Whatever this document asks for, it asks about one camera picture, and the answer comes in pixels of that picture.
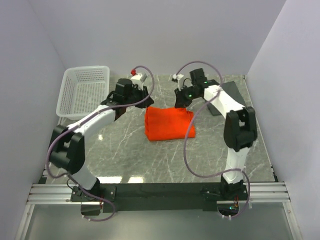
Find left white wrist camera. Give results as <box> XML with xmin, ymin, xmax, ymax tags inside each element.
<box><xmin>130</xmin><ymin>69</ymin><xmax>147</xmax><ymax>90</ymax></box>

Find aluminium rail frame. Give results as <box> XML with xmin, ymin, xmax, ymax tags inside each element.
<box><xmin>14</xmin><ymin>74</ymin><xmax>301</xmax><ymax>240</ymax></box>

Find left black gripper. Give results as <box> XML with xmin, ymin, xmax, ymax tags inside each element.
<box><xmin>125</xmin><ymin>85</ymin><xmax>155</xmax><ymax>109</ymax></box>

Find folded dark grey t shirt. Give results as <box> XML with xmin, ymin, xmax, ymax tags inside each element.
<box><xmin>207</xmin><ymin>81</ymin><xmax>247</xmax><ymax>116</ymax></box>

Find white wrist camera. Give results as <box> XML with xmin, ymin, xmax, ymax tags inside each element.
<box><xmin>171</xmin><ymin>73</ymin><xmax>184</xmax><ymax>91</ymax></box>
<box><xmin>130</xmin><ymin>69</ymin><xmax>147</xmax><ymax>90</ymax></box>

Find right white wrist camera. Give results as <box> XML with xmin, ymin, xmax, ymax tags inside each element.
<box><xmin>171</xmin><ymin>73</ymin><xmax>184</xmax><ymax>91</ymax></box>

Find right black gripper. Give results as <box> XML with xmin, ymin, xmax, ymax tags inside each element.
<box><xmin>174</xmin><ymin>84</ymin><xmax>200</xmax><ymax>109</ymax></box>

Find white perforated plastic basket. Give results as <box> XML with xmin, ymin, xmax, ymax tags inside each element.
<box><xmin>56</xmin><ymin>65</ymin><xmax>110</xmax><ymax>120</ymax></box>

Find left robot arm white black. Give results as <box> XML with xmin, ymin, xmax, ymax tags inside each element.
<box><xmin>46</xmin><ymin>73</ymin><xmax>154</xmax><ymax>201</ymax></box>

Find black base crossbar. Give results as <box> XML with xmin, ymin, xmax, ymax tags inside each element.
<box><xmin>69</xmin><ymin>182</ymin><xmax>250</xmax><ymax>214</ymax></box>

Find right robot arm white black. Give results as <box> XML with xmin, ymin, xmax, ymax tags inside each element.
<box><xmin>172</xmin><ymin>68</ymin><xmax>258</xmax><ymax>200</ymax></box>

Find orange t shirt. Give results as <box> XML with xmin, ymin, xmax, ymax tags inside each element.
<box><xmin>144</xmin><ymin>106</ymin><xmax>194</xmax><ymax>142</ymax></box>

